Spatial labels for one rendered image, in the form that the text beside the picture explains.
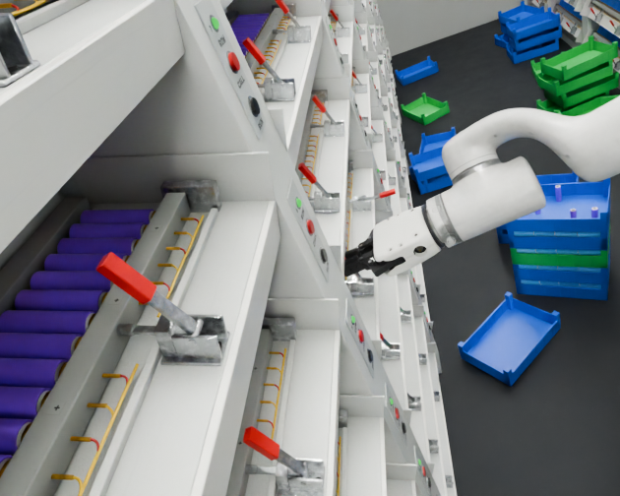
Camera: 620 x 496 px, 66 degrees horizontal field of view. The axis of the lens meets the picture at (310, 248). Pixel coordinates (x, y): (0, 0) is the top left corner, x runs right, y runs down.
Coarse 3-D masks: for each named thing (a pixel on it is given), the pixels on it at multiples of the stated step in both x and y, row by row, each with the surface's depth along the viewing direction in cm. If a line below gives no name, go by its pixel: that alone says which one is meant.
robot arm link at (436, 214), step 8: (432, 200) 74; (440, 200) 73; (432, 208) 73; (440, 208) 72; (432, 216) 72; (440, 216) 72; (432, 224) 73; (440, 224) 72; (448, 224) 72; (440, 232) 73; (448, 232) 73; (456, 232) 72; (440, 240) 74; (448, 240) 73; (456, 240) 73
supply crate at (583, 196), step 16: (544, 192) 172; (576, 192) 167; (592, 192) 164; (608, 192) 156; (544, 208) 169; (560, 208) 166; (576, 208) 163; (608, 208) 153; (512, 224) 164; (528, 224) 161; (544, 224) 159; (560, 224) 156; (576, 224) 153; (592, 224) 151
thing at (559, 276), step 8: (608, 256) 166; (608, 264) 167; (520, 272) 177; (528, 272) 175; (536, 272) 174; (544, 272) 172; (552, 272) 170; (560, 272) 169; (568, 272) 167; (576, 272) 166; (584, 272) 165; (544, 280) 175; (552, 280) 173; (560, 280) 172; (568, 280) 170; (576, 280) 169; (584, 280) 167; (592, 280) 166; (600, 280) 164
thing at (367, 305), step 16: (352, 160) 119; (368, 160) 119; (368, 176) 118; (352, 192) 112; (368, 192) 112; (352, 208) 107; (352, 224) 102; (368, 224) 102; (352, 240) 98; (368, 272) 90; (368, 304) 84; (368, 320) 81
